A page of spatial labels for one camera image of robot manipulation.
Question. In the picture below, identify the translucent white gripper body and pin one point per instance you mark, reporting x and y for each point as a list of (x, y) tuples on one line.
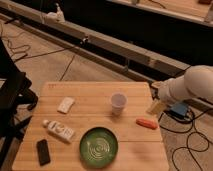
[(157, 107)]

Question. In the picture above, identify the black eraser block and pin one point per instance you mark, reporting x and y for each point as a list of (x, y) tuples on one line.
[(43, 152)]

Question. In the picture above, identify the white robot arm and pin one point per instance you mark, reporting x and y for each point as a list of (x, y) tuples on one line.
[(196, 82)]

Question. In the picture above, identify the white rectangular eraser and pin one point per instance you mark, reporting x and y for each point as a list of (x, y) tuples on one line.
[(65, 105)]

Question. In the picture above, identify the orange carrot toy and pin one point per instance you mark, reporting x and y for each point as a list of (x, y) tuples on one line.
[(147, 123)]

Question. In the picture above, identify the blue box on floor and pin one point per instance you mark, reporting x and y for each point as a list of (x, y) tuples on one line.
[(179, 110)]

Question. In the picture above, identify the white glue bottle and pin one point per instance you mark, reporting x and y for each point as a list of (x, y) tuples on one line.
[(58, 130)]

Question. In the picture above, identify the black office chair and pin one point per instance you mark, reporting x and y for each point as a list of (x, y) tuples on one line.
[(14, 92)]

